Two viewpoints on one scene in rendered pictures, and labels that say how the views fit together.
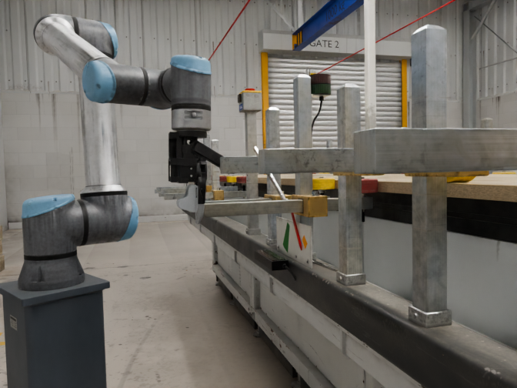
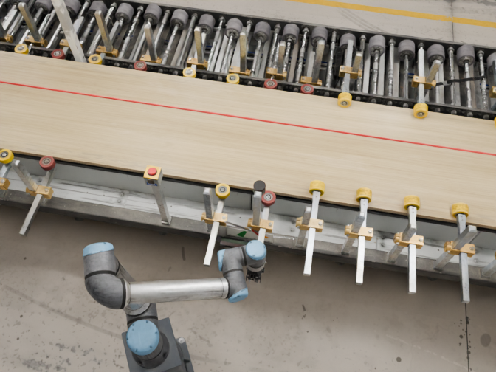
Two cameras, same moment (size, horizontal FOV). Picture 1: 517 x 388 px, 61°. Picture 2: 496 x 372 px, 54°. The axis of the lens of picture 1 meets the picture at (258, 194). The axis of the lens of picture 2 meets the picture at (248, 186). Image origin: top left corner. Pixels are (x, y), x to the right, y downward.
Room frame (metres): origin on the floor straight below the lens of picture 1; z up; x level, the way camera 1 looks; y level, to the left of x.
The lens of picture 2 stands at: (0.70, 0.94, 3.17)
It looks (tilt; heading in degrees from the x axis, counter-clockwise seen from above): 59 degrees down; 295
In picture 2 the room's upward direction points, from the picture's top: 1 degrees clockwise
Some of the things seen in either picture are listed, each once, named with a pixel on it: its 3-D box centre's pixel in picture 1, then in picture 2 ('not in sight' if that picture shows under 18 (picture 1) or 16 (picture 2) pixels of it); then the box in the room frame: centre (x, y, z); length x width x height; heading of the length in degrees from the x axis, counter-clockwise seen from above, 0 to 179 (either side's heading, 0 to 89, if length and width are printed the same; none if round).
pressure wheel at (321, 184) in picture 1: (321, 195); (223, 194); (1.38, -0.20, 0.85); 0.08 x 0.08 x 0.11
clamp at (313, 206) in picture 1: (308, 204); (260, 224); (1.12, -0.13, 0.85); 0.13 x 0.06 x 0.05; 16
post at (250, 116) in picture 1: (251, 173); (160, 201); (1.63, 0.02, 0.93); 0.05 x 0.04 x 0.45; 16
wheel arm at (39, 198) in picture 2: (207, 195); (38, 200); (2.29, 0.27, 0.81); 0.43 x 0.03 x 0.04; 106
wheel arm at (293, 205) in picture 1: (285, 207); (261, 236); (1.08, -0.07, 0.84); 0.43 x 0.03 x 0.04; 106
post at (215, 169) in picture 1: (215, 185); (32, 185); (2.34, 0.22, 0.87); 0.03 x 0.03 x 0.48; 16
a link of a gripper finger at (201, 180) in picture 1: (200, 185); not in sight; (1.00, 0.13, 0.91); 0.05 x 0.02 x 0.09; 16
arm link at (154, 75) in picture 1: (163, 88); (231, 260); (1.10, 0.23, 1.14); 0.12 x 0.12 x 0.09; 39
